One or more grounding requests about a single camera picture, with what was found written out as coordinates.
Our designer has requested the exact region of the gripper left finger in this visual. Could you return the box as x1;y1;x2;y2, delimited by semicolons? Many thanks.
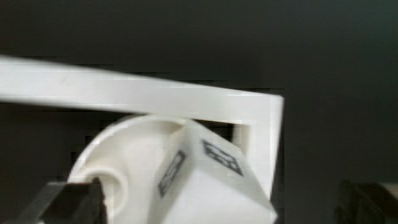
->
17;178;109;224

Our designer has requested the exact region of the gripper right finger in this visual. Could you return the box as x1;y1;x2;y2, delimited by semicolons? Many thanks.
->
335;180;398;224

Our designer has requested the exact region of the white stool leg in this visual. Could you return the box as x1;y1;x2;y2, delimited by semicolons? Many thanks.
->
148;121;278;224

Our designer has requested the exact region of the white L-shaped fence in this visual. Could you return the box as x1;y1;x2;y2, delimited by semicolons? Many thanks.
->
0;54;287;224

